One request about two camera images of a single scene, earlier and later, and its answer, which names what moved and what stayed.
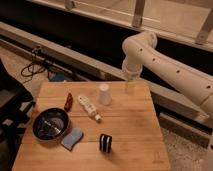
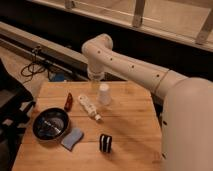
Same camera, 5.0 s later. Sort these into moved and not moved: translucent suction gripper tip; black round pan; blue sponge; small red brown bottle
Moved: translucent suction gripper tip
Not moved: blue sponge; black round pan; small red brown bottle
